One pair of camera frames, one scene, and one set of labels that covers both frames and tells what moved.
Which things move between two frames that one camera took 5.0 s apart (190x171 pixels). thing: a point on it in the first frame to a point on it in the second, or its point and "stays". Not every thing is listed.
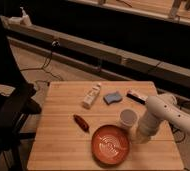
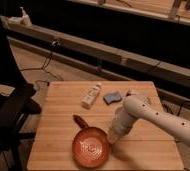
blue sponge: x=112 y=97 stays
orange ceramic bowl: x=111 y=145 to x=91 y=147
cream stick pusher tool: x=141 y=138 to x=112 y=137
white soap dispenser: x=25 y=18 stays
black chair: x=7 y=114 stays
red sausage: x=81 y=123 stays
